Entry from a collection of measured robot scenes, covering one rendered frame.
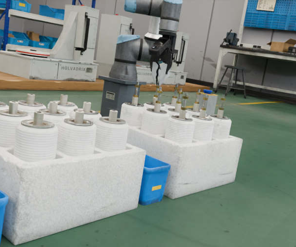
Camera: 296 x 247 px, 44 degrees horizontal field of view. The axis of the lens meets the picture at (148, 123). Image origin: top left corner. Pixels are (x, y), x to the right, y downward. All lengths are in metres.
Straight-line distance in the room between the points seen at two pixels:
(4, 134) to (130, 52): 1.08
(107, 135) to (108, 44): 3.26
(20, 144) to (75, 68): 2.79
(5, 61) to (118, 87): 1.89
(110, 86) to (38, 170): 1.14
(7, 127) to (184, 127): 0.56
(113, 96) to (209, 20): 5.48
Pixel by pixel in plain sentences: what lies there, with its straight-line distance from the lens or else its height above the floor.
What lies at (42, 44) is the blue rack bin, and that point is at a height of 0.31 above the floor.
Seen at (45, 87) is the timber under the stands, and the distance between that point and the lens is 3.35.
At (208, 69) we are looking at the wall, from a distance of 7.13.
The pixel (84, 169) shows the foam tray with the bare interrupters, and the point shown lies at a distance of 0.92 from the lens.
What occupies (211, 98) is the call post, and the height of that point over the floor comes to 0.30.
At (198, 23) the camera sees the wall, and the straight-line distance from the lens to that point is 7.34.
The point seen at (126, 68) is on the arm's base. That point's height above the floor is 0.36.
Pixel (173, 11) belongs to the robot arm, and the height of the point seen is 0.62.
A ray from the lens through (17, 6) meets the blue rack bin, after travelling 6.43.
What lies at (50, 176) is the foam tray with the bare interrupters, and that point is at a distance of 0.86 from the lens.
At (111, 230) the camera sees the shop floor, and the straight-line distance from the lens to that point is 0.98.
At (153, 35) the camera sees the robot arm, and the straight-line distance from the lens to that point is 1.92.
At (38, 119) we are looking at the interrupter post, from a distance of 0.88.
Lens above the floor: 0.45
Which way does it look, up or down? 11 degrees down
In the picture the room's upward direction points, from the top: 9 degrees clockwise
